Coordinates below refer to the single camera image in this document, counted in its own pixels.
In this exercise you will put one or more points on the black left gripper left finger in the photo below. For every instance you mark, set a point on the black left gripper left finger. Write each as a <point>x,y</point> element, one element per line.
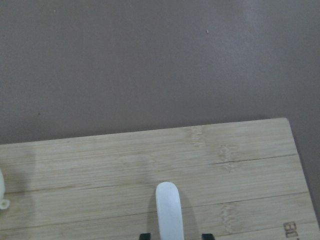
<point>145,236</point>

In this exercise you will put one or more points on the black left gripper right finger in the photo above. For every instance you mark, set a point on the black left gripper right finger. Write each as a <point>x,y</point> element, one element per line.
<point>207,236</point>

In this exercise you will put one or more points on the white ceramic spoon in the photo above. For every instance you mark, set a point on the white ceramic spoon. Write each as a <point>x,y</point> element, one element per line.
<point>169,212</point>

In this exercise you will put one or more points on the bamboo cutting board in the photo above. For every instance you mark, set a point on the bamboo cutting board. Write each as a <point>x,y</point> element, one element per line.
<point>238,181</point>

